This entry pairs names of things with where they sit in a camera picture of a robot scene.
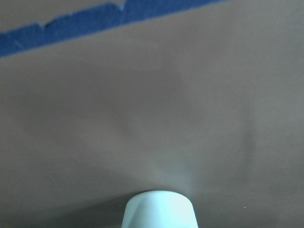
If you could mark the mint green cup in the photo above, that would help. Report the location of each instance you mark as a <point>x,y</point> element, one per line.
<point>159,209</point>

